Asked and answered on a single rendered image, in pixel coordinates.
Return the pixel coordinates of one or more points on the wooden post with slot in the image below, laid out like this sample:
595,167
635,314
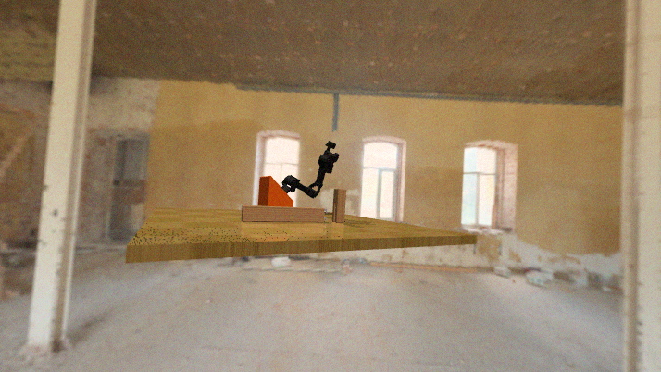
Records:
338,210

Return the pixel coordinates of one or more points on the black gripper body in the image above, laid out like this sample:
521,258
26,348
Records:
330,145

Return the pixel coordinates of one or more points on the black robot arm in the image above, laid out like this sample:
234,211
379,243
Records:
325,166

